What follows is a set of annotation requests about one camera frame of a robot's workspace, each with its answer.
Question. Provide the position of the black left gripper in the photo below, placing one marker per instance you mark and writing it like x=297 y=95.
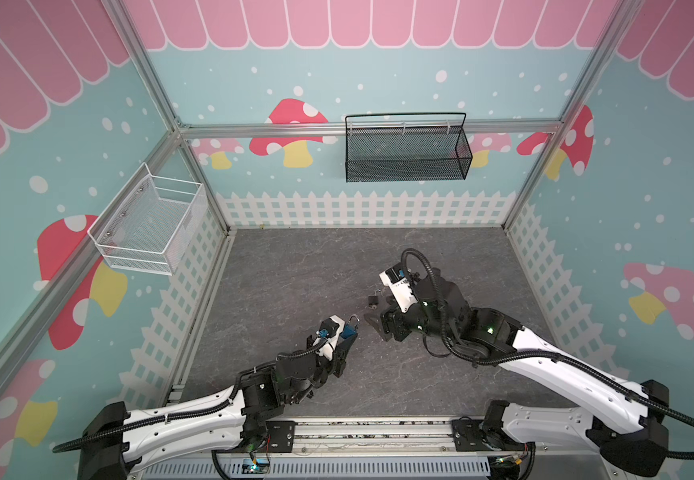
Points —
x=340 y=356

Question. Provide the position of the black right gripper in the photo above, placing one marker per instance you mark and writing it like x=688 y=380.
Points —
x=392 y=321

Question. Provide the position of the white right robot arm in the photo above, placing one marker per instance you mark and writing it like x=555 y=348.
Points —
x=630 y=425

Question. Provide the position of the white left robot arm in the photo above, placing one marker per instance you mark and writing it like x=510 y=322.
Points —
x=119 y=442

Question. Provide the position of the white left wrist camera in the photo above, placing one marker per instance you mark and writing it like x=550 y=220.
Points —
x=330 y=332

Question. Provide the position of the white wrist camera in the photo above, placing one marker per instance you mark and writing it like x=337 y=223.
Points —
x=330 y=332
x=396 y=280

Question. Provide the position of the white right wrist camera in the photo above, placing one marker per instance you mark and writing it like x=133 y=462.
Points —
x=396 y=280

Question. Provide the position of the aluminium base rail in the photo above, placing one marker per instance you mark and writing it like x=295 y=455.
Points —
x=389 y=448

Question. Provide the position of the black wire mesh basket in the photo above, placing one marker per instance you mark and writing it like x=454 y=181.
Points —
x=404 y=147

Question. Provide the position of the white wire mesh basket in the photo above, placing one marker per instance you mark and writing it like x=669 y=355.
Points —
x=149 y=227

